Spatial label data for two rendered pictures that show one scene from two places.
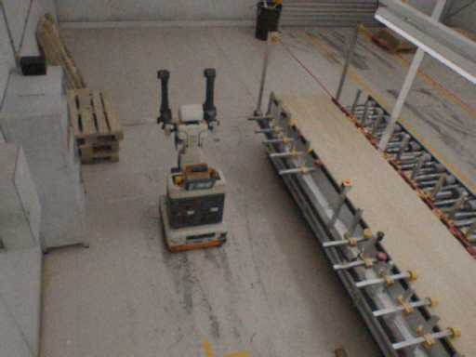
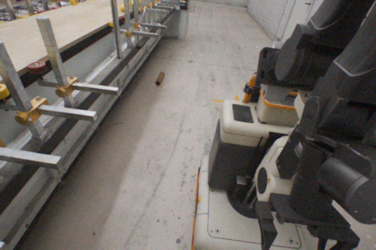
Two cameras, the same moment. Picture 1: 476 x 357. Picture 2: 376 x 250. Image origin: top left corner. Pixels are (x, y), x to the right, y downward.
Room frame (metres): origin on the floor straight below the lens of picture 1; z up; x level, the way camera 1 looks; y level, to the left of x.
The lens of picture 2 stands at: (3.88, 0.21, 1.35)
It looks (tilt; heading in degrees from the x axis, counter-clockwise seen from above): 39 degrees down; 201
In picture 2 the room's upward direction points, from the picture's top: 7 degrees clockwise
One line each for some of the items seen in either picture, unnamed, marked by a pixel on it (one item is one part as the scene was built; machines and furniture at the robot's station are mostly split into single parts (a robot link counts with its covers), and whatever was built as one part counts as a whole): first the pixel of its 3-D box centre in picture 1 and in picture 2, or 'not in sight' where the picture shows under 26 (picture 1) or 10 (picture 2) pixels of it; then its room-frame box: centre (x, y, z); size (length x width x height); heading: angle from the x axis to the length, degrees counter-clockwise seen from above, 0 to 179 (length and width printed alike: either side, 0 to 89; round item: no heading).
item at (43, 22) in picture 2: (303, 159); (59, 70); (3.35, -0.69, 0.91); 0.04 x 0.04 x 0.48; 21
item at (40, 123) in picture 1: (52, 163); not in sight; (2.98, 1.74, 0.78); 0.90 x 0.45 x 1.55; 21
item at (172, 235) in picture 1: (191, 218); (243, 206); (3.09, 0.37, 0.16); 0.67 x 0.64 x 0.25; 20
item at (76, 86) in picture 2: (298, 171); (78, 87); (3.29, -0.66, 0.81); 0.43 x 0.03 x 0.04; 111
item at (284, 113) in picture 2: (196, 172); (282, 108); (2.98, 0.33, 0.87); 0.23 x 0.15 x 0.11; 110
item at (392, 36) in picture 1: (430, 37); not in sight; (10.11, -4.32, 0.23); 2.41 x 0.77 x 0.17; 112
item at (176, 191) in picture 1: (194, 193); (263, 152); (3.00, 0.34, 0.59); 0.55 x 0.34 x 0.83; 110
